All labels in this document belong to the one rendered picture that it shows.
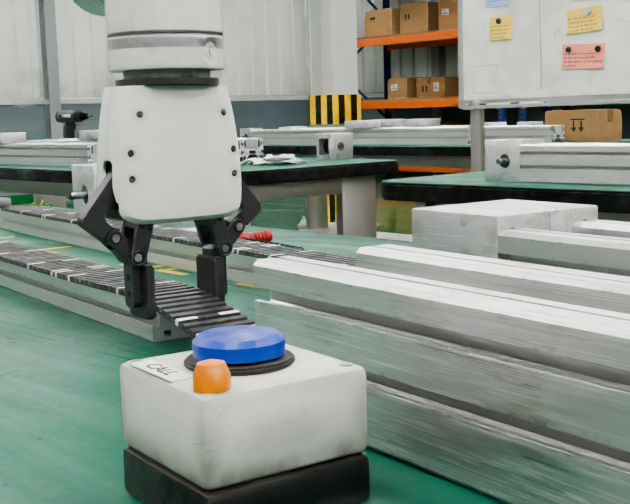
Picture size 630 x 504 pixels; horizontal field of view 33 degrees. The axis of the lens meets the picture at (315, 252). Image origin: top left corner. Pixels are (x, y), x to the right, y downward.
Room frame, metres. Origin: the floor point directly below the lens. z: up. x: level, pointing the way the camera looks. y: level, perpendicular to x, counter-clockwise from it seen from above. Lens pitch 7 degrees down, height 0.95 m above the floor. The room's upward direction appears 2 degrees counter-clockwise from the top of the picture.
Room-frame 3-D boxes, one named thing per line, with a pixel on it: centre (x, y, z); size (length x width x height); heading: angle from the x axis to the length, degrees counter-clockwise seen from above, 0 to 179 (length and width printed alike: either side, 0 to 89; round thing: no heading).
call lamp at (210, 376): (0.40, 0.04, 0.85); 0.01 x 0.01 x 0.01
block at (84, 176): (1.71, 0.34, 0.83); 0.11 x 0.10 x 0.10; 122
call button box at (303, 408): (0.45, 0.03, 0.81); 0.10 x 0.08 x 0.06; 124
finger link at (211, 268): (0.80, 0.07, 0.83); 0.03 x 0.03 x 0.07; 34
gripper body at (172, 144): (0.78, 0.10, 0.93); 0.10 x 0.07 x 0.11; 124
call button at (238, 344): (0.44, 0.03, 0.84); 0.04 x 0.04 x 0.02
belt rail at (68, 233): (1.28, 0.22, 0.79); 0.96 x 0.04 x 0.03; 34
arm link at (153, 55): (0.78, 0.10, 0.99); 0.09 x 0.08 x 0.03; 124
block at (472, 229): (0.75, -0.13, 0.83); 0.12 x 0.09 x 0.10; 124
